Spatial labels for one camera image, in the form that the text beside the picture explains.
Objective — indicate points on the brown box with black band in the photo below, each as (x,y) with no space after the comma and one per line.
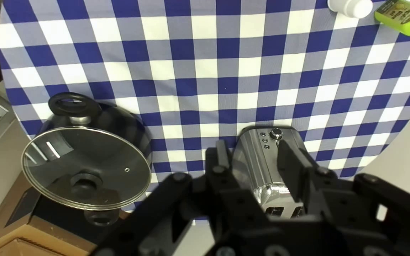
(10,243)

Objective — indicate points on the glass pot lid black knob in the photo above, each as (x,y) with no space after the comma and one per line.
(86,161)

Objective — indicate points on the black cooking pot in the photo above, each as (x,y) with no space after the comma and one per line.
(121,125)

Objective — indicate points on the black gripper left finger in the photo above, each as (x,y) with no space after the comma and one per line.
(221,176)

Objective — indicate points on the green plastic bottle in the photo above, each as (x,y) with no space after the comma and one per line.
(406,16)

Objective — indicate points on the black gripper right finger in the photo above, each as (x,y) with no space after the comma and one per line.
(299,171)

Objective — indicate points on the blue white checkered tablecloth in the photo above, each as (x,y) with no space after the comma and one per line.
(205,72)

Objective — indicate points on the silver metal toaster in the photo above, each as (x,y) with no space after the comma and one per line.
(257,166)

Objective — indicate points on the small white plastic bottle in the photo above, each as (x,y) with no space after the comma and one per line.
(352,6)

